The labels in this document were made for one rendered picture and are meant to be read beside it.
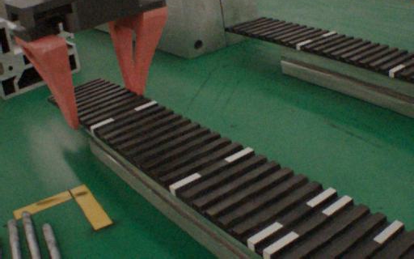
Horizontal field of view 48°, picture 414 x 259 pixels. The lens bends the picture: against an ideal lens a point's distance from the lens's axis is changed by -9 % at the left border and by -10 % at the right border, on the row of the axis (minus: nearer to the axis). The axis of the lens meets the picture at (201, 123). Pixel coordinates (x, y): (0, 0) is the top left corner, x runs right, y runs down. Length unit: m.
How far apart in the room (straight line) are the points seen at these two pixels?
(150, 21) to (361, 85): 0.17
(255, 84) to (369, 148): 0.15
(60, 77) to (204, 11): 0.25
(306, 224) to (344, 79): 0.22
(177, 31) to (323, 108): 0.21
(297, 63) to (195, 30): 0.13
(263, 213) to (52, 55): 0.16
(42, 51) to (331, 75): 0.24
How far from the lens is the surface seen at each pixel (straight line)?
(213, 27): 0.54
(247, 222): 0.22
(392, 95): 0.39
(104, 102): 0.37
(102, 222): 0.30
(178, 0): 0.52
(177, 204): 0.26
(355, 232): 0.21
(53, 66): 0.32
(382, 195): 0.29
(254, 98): 0.42
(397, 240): 0.21
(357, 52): 0.41
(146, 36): 0.34
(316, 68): 0.44
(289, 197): 0.23
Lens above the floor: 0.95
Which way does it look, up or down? 25 degrees down
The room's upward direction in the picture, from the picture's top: 9 degrees counter-clockwise
